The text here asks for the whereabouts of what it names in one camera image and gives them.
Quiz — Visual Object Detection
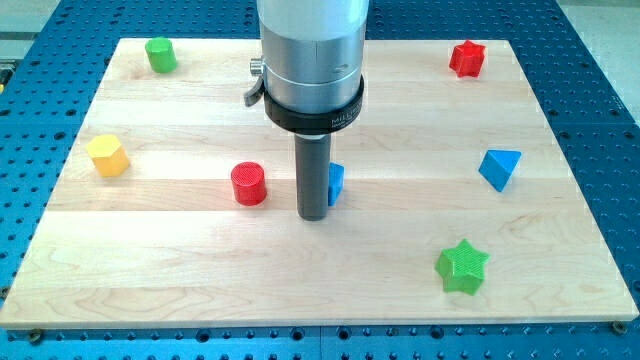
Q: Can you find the blue cube block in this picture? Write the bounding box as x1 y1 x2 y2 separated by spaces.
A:
328 162 345 206

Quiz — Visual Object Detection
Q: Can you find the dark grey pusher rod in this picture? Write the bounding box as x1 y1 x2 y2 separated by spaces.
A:
294 135 331 221

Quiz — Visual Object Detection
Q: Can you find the red cylinder block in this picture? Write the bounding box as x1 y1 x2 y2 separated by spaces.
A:
231 162 267 206

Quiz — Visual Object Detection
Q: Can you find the light wooden board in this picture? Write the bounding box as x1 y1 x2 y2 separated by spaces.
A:
1 38 638 329

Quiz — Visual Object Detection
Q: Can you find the green star block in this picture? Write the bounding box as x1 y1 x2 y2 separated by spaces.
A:
434 238 490 296

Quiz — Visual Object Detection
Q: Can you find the blue triangular prism block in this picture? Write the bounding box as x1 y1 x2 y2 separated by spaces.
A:
478 149 522 192

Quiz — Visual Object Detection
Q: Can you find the red star block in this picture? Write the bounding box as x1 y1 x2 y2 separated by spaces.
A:
449 40 486 78

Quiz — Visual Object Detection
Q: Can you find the green cylinder block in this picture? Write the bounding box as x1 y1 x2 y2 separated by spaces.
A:
145 37 178 73

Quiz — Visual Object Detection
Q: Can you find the yellow hexagon block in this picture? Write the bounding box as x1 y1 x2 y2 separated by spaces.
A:
86 134 131 177

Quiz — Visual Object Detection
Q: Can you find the blue perforated metal base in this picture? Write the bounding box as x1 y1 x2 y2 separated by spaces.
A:
1 1 639 359

